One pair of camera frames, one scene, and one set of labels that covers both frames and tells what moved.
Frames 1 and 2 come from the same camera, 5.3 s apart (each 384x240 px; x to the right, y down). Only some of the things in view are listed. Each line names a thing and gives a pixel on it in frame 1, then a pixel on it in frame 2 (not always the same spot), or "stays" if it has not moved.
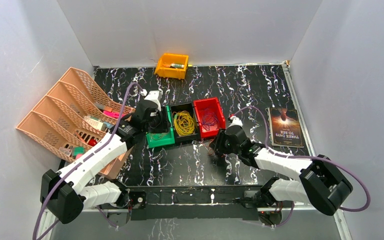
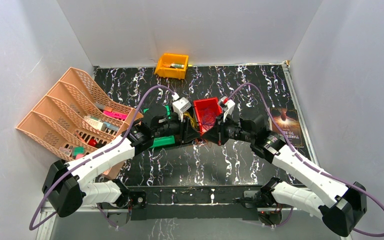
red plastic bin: [210, 116] stays
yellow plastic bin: [172, 65] stays
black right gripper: [217, 144] to [217, 133]
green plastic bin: [156, 139] stays
